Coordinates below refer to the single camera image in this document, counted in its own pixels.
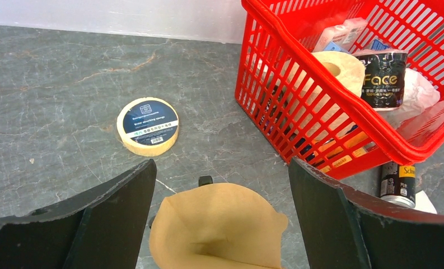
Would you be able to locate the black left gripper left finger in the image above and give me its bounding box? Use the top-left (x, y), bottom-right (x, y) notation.
top-left (0, 159), bottom-right (157, 268)

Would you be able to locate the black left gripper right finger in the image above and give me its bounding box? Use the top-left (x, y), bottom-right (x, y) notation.
top-left (288, 158), bottom-right (444, 268)

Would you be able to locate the white paper sheet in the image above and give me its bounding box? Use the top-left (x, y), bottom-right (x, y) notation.
top-left (414, 191), bottom-right (437, 214)

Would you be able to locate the dark green glass dripper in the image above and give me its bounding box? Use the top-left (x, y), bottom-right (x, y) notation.
top-left (148, 175), bottom-right (213, 229)

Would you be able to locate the brown paper coffee filter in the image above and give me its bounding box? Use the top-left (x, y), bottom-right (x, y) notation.
top-left (149, 183), bottom-right (288, 268)

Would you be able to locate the black drink can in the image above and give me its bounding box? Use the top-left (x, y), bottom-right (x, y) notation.
top-left (379, 161), bottom-right (416, 208)

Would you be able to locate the orange blue bottle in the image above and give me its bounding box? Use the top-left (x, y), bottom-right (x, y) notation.
top-left (305, 131), bottom-right (375, 173)

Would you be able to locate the beige paper towel roll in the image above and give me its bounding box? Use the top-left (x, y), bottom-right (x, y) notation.
top-left (281, 51), bottom-right (365, 141)

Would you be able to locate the red plastic basket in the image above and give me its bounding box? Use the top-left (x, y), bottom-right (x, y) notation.
top-left (235, 1), bottom-right (444, 179)

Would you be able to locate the white plastic bag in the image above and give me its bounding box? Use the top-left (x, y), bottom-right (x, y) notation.
top-left (378, 68), bottom-right (440, 129)

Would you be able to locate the black face tissue pack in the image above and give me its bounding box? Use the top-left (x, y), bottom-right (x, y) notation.
top-left (353, 49), bottom-right (408, 111)

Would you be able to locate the blue packet in basket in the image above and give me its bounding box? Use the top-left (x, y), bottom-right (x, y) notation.
top-left (369, 39), bottom-right (392, 51)

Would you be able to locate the white box in basket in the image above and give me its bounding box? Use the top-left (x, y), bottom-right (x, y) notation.
top-left (313, 25), bottom-right (349, 52)
top-left (342, 17), bottom-right (368, 50)

